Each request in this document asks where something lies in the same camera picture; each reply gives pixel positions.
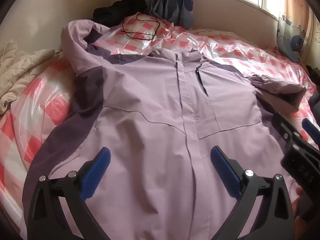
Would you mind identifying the blue patterned curtain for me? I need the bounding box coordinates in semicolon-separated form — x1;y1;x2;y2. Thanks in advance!
150;0;194;29

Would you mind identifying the black jacket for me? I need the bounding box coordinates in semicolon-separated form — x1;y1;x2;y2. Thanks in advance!
93;0;148;27

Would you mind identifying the purple two-tone jacket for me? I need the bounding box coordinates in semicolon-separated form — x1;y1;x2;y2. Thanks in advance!
22;20;307;240

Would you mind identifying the beige quilted blanket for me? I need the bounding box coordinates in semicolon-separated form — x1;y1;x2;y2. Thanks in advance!
0;39;61;116

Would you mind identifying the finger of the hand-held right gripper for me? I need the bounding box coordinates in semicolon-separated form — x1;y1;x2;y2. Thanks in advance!
271;112;300;146
301;118;320;147

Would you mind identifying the black charging cable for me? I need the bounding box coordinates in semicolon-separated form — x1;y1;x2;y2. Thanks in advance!
121;0;162;41

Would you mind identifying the red checkered plastic sheet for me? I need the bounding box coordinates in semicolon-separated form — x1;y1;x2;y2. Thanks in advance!
0;14;318;220

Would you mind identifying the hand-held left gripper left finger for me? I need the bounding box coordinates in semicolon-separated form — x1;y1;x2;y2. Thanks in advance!
22;146;112;240

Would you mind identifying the person's right hand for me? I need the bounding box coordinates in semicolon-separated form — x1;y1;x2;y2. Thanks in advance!
294;185;305;221

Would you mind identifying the dark cloth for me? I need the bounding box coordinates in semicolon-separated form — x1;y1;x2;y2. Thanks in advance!
306;65;320;81

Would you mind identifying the peach curtain with blue print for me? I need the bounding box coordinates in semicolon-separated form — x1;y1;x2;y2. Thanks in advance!
276;0;320;63

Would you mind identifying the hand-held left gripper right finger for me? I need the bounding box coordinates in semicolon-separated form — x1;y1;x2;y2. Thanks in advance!
210;145;297;240

